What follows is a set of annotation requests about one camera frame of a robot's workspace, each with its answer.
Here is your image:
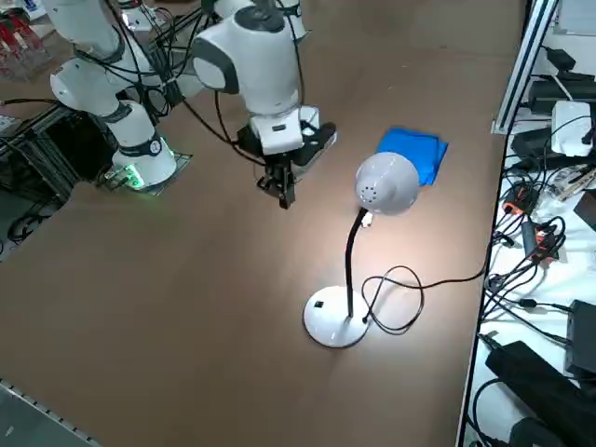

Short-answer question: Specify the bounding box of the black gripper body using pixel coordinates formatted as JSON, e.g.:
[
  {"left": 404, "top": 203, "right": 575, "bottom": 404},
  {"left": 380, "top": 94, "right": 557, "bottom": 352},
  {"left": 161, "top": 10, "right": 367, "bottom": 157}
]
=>
[{"left": 237, "top": 125, "right": 299, "bottom": 182}]

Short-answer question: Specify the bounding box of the white desk lamp black neck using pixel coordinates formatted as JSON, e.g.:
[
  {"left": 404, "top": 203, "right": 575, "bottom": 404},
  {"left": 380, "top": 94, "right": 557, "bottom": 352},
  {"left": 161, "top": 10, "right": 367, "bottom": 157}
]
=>
[{"left": 303, "top": 151, "right": 420, "bottom": 349}]

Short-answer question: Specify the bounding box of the white box with lid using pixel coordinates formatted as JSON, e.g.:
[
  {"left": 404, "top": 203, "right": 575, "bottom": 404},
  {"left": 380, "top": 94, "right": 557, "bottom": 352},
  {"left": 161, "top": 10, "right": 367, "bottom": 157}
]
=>
[{"left": 297, "top": 105, "right": 322, "bottom": 140}]

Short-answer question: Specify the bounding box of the blue folded cloth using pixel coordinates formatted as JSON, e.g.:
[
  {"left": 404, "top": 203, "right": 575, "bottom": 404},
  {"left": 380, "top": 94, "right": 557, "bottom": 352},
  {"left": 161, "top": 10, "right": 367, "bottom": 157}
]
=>
[{"left": 375, "top": 126, "right": 450, "bottom": 186}]

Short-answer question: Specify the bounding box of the black metal shelf rack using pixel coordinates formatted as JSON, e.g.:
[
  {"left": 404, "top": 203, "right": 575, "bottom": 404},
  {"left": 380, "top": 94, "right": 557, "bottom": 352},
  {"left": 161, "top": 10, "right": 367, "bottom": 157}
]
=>
[{"left": 0, "top": 104, "right": 117, "bottom": 209}]

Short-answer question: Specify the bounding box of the orange black connector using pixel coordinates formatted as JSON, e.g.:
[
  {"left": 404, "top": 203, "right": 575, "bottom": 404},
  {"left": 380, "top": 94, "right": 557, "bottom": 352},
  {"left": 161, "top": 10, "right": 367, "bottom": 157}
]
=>
[{"left": 505, "top": 184, "right": 539, "bottom": 216}]

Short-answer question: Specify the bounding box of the red clear rack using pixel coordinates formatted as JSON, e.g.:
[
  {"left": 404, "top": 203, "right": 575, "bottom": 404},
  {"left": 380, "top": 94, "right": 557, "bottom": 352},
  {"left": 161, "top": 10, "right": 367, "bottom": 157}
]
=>
[{"left": 0, "top": 11, "right": 53, "bottom": 84}]

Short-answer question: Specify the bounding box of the orange black adapter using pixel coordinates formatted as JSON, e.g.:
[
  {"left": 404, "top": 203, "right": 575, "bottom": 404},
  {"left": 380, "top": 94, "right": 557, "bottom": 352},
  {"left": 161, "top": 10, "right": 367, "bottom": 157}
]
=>
[{"left": 521, "top": 221, "right": 568, "bottom": 264}]

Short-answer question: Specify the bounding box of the flat black power adapter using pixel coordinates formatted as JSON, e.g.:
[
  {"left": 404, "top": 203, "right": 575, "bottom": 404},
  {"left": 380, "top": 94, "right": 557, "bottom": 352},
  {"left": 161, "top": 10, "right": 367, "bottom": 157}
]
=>
[{"left": 529, "top": 79, "right": 596, "bottom": 114}]

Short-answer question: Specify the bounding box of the white electronic device box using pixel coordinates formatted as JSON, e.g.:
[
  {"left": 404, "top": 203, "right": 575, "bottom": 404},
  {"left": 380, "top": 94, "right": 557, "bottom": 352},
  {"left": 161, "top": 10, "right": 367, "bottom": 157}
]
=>
[{"left": 551, "top": 100, "right": 596, "bottom": 157}]

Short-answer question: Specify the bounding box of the small black power adapter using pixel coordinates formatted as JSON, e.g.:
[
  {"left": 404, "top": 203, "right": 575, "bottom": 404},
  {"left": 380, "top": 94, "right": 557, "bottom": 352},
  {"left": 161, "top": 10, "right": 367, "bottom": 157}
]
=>
[{"left": 544, "top": 46, "right": 577, "bottom": 72}]

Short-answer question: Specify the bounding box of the large black power brick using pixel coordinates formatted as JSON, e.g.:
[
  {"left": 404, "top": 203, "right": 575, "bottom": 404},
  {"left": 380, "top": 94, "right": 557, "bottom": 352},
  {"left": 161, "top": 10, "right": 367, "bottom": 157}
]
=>
[{"left": 485, "top": 341, "right": 596, "bottom": 423}]

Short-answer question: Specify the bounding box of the black square box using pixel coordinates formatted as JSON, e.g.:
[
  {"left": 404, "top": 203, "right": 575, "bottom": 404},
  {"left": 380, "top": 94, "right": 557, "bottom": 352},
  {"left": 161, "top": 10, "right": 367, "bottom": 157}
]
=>
[{"left": 564, "top": 300, "right": 596, "bottom": 379}]

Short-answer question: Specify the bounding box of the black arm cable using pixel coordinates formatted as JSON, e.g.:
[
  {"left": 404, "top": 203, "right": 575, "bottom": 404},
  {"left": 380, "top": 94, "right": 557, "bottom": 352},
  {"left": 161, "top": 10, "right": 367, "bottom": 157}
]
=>
[{"left": 106, "top": 0, "right": 308, "bottom": 169}]

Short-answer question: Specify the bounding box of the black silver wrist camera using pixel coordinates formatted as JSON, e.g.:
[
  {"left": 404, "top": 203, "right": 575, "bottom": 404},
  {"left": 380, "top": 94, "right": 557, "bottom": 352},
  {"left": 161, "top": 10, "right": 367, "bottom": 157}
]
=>
[{"left": 291, "top": 121, "right": 338, "bottom": 169}]

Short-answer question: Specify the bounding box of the black lamp power cable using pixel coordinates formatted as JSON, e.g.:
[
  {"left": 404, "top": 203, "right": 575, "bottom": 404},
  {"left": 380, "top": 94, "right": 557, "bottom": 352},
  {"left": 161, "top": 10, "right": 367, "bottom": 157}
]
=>
[{"left": 360, "top": 264, "right": 488, "bottom": 335}]

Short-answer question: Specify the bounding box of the aluminium frame post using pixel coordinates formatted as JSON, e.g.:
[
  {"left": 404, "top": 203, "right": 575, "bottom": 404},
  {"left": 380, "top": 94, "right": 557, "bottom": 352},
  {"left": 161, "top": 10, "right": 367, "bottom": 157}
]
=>
[{"left": 492, "top": 0, "right": 560, "bottom": 136}]

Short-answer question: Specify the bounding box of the aluminium table rail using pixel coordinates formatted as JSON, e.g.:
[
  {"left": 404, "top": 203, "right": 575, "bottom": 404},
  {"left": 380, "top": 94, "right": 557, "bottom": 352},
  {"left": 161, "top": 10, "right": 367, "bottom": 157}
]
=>
[{"left": 0, "top": 378, "right": 102, "bottom": 447}]

